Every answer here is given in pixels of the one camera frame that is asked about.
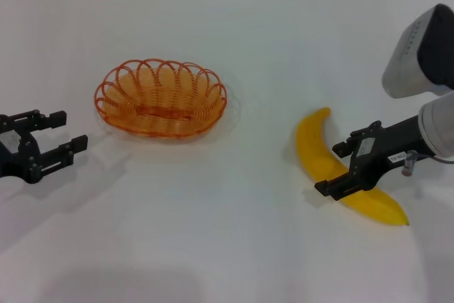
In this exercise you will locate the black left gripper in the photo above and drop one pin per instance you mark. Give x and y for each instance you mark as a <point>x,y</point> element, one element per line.
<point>16,161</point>

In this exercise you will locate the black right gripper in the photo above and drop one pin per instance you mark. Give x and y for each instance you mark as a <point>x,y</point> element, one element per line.
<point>393,143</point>

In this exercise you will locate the yellow banana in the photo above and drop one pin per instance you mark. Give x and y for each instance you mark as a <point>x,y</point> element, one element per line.
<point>315,147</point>

